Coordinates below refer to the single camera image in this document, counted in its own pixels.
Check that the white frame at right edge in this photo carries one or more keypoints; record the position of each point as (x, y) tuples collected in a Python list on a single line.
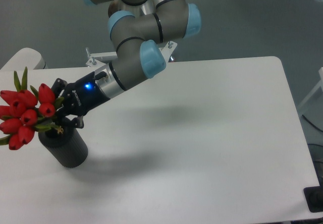
[(312, 96)]

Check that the red tulip bouquet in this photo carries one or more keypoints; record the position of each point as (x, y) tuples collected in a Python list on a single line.
[(28, 111)]

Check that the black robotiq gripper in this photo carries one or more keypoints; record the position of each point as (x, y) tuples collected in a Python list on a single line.
[(79, 98)]

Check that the white rounded side table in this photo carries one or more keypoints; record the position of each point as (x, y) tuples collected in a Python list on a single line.
[(25, 57)]

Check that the black box at table edge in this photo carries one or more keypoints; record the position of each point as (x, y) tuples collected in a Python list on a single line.
[(313, 196)]

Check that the dark grey ribbed vase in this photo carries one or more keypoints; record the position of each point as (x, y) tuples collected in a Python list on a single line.
[(66, 145)]

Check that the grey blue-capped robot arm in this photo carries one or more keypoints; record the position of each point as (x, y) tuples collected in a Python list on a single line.
[(136, 31)]

